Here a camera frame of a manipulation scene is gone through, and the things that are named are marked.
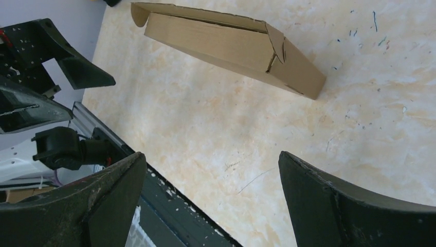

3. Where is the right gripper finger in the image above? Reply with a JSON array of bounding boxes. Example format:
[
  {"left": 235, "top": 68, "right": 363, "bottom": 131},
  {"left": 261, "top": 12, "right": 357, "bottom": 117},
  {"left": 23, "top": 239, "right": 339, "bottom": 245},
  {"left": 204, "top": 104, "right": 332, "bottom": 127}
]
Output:
[
  {"left": 20, "top": 18, "right": 116, "bottom": 90},
  {"left": 1, "top": 76, "right": 73, "bottom": 134},
  {"left": 278, "top": 151, "right": 435, "bottom": 246},
  {"left": 1, "top": 152, "right": 147, "bottom": 246}
]

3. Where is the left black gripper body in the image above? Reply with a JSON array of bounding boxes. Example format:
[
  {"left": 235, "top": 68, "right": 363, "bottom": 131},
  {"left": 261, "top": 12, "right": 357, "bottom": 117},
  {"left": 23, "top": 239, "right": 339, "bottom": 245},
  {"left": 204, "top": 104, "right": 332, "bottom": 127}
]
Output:
[{"left": 1, "top": 24, "right": 61, "bottom": 99}]

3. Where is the brown cardboard box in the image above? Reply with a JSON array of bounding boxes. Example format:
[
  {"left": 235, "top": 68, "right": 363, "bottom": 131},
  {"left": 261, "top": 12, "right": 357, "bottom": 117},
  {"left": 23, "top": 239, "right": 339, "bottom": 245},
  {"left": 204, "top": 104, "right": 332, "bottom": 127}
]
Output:
[{"left": 131, "top": 2, "right": 326, "bottom": 100}]

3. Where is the black garment under shirt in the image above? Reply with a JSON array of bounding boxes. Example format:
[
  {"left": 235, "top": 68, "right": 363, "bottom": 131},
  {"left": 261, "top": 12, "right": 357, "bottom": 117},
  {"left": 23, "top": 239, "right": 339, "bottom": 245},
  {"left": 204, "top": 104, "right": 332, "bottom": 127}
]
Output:
[{"left": 103, "top": 0, "right": 122, "bottom": 7}]

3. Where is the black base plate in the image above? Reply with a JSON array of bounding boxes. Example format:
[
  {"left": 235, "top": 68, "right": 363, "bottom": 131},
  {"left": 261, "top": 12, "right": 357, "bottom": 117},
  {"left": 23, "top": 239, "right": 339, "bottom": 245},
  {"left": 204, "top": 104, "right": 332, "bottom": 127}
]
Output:
[{"left": 92, "top": 127, "right": 244, "bottom": 247}]

